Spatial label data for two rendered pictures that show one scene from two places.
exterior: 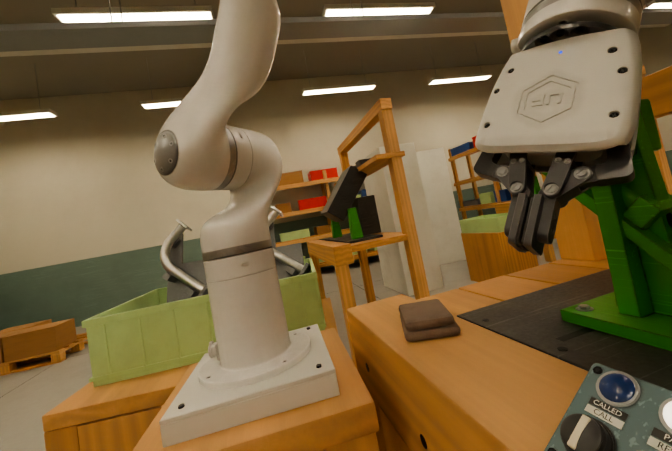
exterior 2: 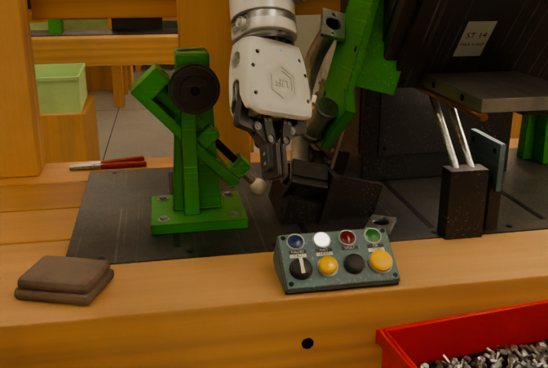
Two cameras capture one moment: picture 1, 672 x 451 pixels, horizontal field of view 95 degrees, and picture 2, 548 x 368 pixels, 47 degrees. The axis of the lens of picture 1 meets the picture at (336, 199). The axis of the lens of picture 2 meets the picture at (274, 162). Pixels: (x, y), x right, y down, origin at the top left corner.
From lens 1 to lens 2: 65 cm
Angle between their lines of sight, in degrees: 87
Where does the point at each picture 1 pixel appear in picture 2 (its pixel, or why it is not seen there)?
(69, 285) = not seen: outside the picture
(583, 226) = (29, 135)
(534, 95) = (276, 77)
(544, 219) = (284, 158)
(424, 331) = (96, 286)
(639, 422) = (310, 250)
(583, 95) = (296, 86)
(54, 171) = not seen: outside the picture
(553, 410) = (247, 278)
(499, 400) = (223, 290)
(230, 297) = not seen: outside the picture
